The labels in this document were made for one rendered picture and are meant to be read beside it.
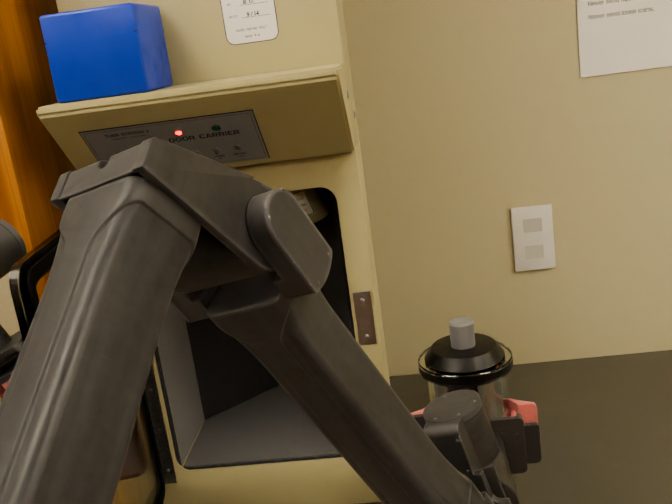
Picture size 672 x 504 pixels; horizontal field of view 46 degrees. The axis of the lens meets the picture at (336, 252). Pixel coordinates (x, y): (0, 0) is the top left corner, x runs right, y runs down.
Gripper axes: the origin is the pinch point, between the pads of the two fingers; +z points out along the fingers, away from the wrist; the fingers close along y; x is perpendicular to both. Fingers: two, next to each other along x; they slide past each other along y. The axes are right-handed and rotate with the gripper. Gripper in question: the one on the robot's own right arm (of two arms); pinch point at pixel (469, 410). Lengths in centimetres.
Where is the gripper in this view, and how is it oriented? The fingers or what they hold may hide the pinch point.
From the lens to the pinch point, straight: 96.6
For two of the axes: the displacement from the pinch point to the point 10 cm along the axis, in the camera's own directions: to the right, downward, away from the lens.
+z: 0.7, -2.7, 9.6
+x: 1.3, 9.6, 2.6
